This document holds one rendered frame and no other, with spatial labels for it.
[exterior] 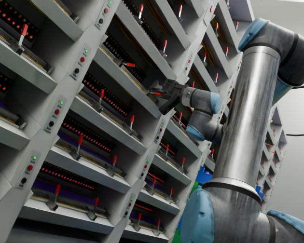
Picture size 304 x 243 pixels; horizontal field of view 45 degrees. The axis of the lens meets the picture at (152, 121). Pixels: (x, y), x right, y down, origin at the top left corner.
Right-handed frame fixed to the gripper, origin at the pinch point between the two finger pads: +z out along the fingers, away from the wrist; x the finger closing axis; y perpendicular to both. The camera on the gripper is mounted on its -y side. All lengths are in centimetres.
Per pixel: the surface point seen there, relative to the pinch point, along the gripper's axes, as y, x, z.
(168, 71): 11.4, 2.5, -7.3
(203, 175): -26.7, -24.2, -33.6
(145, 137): -21.3, -6.6, -4.9
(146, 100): -7.7, 10.0, -8.0
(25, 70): -28, 76, -9
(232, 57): 65, -77, -1
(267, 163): 45, -287, -2
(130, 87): -8.9, 24.8, -7.7
